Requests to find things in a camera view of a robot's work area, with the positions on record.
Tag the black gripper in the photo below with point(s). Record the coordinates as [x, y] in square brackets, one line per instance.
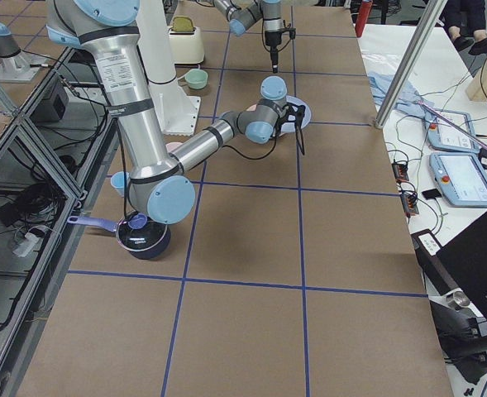
[273, 39]

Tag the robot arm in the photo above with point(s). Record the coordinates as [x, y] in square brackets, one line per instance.
[127, 40]
[240, 20]

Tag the green bowl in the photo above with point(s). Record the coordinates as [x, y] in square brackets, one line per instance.
[196, 79]

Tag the cream toaster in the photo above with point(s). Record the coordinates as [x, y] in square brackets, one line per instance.
[186, 41]

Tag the red bottle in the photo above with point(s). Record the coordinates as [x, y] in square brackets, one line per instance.
[362, 17]

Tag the pink bowl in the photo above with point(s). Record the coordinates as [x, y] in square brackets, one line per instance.
[171, 146]

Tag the far teach pendant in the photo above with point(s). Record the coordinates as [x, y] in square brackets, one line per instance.
[442, 136]

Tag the teach pendant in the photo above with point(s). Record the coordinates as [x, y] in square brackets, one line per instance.
[460, 178]
[442, 136]

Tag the light blue cup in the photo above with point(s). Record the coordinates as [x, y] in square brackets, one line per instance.
[119, 182]

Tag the near teach pendant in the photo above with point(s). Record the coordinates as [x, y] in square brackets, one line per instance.
[460, 178]

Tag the dark pot with glass lid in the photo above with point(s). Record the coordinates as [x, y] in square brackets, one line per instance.
[141, 236]

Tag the black box with label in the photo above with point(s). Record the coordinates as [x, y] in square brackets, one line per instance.
[426, 247]

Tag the black laptop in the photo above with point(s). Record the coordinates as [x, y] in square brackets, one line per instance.
[465, 259]

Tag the small metal cup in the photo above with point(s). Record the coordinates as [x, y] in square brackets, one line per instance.
[457, 300]

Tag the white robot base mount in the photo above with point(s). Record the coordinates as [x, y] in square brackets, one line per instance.
[176, 111]

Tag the aluminium frame post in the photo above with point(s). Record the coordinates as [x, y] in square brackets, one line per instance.
[414, 49]

